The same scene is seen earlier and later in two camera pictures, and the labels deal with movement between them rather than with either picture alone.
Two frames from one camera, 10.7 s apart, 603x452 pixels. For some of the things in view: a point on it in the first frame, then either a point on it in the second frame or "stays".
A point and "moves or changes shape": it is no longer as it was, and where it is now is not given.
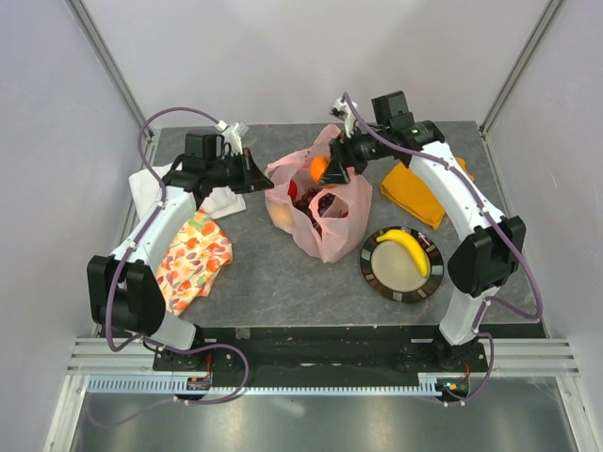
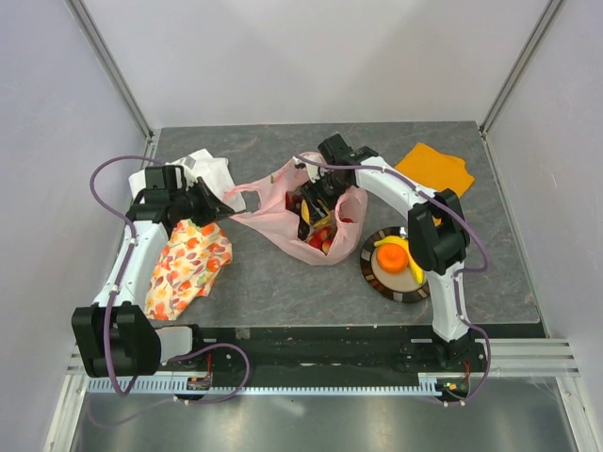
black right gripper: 343,154 to 311,192
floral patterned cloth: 197,251 stays
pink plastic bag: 331,218 moves or changes shape
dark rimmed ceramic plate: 392,270 stays
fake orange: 317,168 moves or changes shape
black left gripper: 252,179 to 214,208
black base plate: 343,355 stays
